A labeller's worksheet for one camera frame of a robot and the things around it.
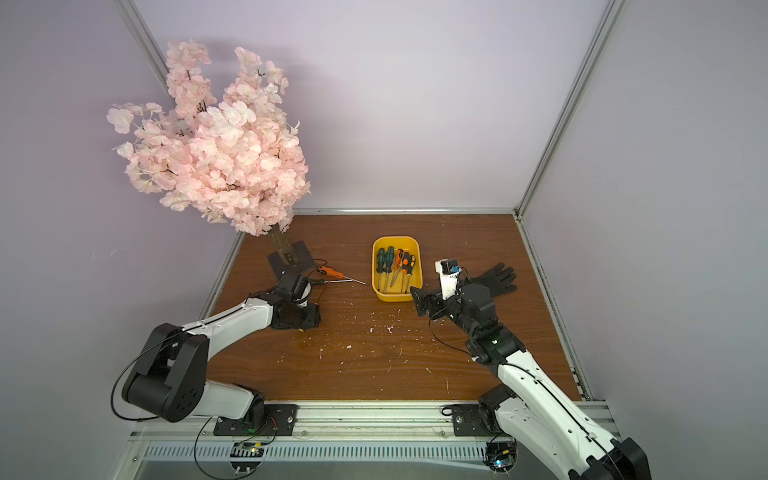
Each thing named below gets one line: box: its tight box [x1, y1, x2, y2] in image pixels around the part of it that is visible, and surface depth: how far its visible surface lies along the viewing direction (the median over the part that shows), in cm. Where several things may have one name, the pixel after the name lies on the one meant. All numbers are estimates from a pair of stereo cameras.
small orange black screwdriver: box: [400, 252, 409, 293], surface depth 103 cm
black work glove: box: [469, 263, 518, 297], surface depth 101 cm
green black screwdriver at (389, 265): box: [384, 246, 394, 294], surface depth 105 cm
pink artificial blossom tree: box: [107, 39, 311, 264], surface depth 61 cm
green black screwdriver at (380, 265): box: [376, 247, 386, 292], surface depth 105 cm
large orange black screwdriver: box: [317, 265, 367, 285], surface depth 102 cm
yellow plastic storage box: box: [371, 236, 423, 302], surface depth 103 cm
